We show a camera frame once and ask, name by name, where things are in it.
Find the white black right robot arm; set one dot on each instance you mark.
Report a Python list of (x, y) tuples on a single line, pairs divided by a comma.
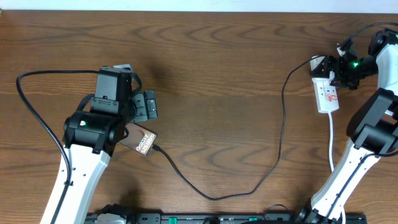
[(371, 132)]

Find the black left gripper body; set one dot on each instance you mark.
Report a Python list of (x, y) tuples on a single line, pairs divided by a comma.
[(142, 111)]

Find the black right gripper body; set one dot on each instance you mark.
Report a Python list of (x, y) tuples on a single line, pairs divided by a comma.
[(352, 72)]

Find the Galaxy S25 Ultra smartphone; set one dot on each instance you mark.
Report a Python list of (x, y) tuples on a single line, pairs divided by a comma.
[(140, 139)]

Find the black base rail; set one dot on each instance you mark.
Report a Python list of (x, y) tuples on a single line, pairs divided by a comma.
[(156, 218)]

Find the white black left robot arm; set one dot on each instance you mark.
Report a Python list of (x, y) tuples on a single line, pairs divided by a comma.
[(112, 115)]

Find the white power strip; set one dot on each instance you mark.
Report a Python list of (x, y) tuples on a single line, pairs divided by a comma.
[(326, 96)]

